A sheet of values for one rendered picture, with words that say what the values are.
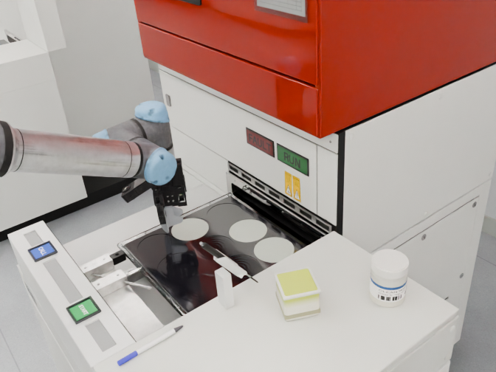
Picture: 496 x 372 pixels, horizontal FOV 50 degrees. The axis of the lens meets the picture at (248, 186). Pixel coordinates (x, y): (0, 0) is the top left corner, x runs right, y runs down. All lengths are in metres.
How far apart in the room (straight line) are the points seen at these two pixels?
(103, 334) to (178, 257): 0.32
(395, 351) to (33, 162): 0.72
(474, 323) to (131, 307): 1.62
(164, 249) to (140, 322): 0.24
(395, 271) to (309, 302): 0.17
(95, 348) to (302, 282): 0.42
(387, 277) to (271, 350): 0.26
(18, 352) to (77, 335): 1.46
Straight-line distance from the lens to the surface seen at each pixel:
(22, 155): 0.97
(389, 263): 1.07
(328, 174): 1.24
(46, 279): 1.31
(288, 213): 1.41
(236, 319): 1.09
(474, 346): 2.42
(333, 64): 1.10
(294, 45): 1.12
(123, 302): 1.30
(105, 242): 1.61
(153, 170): 1.10
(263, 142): 1.40
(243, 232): 1.41
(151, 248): 1.41
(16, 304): 2.84
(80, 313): 1.19
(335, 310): 1.10
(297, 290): 1.04
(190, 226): 1.46
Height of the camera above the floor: 1.74
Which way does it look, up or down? 32 degrees down
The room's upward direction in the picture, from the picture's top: 5 degrees counter-clockwise
